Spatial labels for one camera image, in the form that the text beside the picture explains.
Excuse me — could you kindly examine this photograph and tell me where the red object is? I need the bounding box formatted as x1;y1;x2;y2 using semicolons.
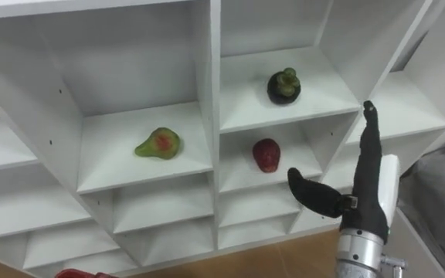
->
54;268;119;278

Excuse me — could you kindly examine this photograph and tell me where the red strawberry soft toy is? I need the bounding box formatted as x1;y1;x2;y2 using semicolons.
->
251;137;282;174

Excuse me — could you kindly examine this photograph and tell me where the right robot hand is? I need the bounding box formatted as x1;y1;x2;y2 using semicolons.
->
287;100;401;245

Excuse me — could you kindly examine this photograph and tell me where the white shelf unit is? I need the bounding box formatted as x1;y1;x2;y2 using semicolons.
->
0;0;445;278

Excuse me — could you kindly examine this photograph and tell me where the dark mangosteen soft toy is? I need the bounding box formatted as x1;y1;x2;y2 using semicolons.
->
266;66;302;106

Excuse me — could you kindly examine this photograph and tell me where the green pear soft toy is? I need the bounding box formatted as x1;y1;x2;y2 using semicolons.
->
134;127;183;161

